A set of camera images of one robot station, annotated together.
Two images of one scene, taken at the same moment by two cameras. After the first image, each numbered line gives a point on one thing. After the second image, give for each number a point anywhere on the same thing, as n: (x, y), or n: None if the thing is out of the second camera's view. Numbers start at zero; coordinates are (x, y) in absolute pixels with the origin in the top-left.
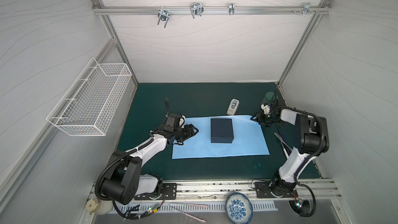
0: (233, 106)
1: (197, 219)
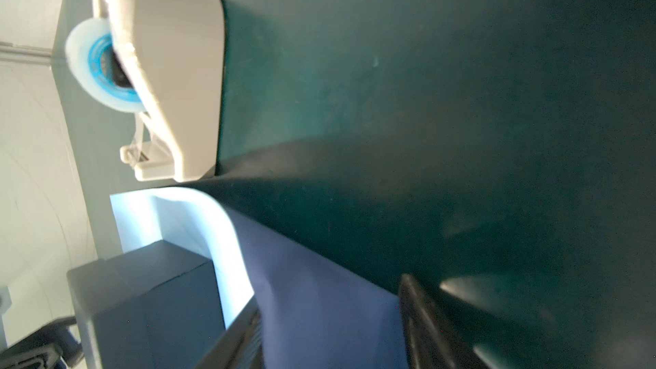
0: (159, 49)
1: None
